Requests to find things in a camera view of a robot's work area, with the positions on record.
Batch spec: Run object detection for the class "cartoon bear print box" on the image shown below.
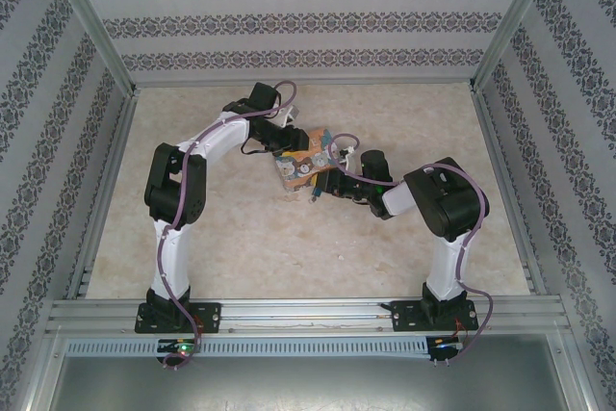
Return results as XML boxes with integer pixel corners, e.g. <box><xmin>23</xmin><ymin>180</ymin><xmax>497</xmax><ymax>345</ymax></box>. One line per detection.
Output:
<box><xmin>272</xmin><ymin>125</ymin><xmax>348</xmax><ymax>193</ymax></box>

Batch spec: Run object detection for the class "small circuit board black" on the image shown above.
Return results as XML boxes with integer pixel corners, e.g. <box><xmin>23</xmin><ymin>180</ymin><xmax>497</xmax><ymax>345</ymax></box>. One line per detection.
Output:
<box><xmin>426</xmin><ymin>336</ymin><xmax>464</xmax><ymax>362</ymax></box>

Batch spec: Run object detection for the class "grey sheet metal panel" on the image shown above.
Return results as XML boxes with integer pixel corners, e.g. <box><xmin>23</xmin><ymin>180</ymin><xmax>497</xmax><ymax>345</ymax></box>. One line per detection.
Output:
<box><xmin>47</xmin><ymin>355</ymin><xmax>581</xmax><ymax>411</ymax></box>

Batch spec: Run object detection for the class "small circuit board green light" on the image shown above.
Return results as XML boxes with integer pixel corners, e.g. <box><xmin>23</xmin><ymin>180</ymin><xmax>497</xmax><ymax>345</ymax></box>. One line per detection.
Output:
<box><xmin>157</xmin><ymin>339</ymin><xmax>199</xmax><ymax>355</ymax></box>

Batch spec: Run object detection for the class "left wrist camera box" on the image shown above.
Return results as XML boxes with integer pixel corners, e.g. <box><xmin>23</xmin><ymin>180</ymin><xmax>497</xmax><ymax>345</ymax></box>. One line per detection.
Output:
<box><xmin>273</xmin><ymin>104</ymin><xmax>304</xmax><ymax>126</ymax></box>

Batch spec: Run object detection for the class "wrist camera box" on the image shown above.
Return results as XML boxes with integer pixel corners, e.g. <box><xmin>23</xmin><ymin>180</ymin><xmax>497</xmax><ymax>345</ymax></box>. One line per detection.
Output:
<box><xmin>336</xmin><ymin>147</ymin><xmax>362</xmax><ymax>167</ymax></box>
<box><xmin>273</xmin><ymin>104</ymin><xmax>304</xmax><ymax>126</ymax></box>

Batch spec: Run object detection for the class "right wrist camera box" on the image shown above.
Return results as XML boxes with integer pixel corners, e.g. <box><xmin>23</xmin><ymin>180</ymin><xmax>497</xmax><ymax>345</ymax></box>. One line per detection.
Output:
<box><xmin>336</xmin><ymin>147</ymin><xmax>362</xmax><ymax>167</ymax></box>

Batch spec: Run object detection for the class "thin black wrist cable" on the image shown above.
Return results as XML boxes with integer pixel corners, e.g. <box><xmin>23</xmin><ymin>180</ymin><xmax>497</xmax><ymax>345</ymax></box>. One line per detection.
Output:
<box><xmin>239</xmin><ymin>134</ymin><xmax>271</xmax><ymax>156</ymax></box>

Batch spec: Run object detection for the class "aluminium frame rear rail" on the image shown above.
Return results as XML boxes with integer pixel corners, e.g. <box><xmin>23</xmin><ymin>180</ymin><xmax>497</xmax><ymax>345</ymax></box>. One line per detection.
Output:
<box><xmin>133</xmin><ymin>77</ymin><xmax>475</xmax><ymax>90</ymax></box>

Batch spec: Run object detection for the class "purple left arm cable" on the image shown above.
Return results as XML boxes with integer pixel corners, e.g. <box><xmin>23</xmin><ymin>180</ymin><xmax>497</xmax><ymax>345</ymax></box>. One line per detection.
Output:
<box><xmin>161</xmin><ymin>79</ymin><xmax>297</xmax><ymax>372</ymax></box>

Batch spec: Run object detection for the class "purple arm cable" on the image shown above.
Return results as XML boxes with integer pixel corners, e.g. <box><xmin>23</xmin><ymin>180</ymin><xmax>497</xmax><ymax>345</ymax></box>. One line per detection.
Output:
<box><xmin>161</xmin><ymin>79</ymin><xmax>297</xmax><ymax>372</ymax></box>
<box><xmin>326</xmin><ymin>133</ymin><xmax>495</xmax><ymax>365</ymax></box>

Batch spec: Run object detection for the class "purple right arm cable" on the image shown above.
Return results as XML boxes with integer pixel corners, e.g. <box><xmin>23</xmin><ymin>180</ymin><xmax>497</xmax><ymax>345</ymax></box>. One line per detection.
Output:
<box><xmin>326</xmin><ymin>133</ymin><xmax>495</xmax><ymax>365</ymax></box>

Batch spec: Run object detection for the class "aluminium mounting rail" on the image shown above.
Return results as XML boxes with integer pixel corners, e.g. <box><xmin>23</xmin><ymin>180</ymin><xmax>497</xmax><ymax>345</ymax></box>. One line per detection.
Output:
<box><xmin>45</xmin><ymin>298</ymin><xmax>562</xmax><ymax>334</ymax></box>

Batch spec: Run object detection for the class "aluminium frame side rail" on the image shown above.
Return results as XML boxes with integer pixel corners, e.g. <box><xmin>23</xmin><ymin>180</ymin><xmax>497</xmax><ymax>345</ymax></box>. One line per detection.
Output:
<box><xmin>470</xmin><ymin>87</ymin><xmax>549</xmax><ymax>295</ymax></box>
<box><xmin>65</xmin><ymin>92</ymin><xmax>140</xmax><ymax>297</ymax></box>

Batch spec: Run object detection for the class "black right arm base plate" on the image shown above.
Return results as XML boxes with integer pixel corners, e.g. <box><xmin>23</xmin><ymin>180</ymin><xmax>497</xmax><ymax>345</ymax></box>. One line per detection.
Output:
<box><xmin>387</xmin><ymin>298</ymin><xmax>478</xmax><ymax>333</ymax></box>

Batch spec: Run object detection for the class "slotted grey cable duct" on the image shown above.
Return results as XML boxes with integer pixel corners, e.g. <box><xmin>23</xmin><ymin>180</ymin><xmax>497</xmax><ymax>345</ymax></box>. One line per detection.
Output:
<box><xmin>64</xmin><ymin>337</ymin><xmax>430</xmax><ymax>360</ymax></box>

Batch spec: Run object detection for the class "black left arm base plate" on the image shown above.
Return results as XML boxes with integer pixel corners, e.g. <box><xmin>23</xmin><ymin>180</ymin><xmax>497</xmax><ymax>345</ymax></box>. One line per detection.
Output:
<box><xmin>136</xmin><ymin>301</ymin><xmax>223</xmax><ymax>336</ymax></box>

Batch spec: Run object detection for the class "aluminium frame corner post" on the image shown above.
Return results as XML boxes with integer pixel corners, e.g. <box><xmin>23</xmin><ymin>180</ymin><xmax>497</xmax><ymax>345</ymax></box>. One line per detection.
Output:
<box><xmin>41</xmin><ymin>0</ymin><xmax>140</xmax><ymax>100</ymax></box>
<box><xmin>470</xmin><ymin>0</ymin><xmax>563</xmax><ymax>90</ymax></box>

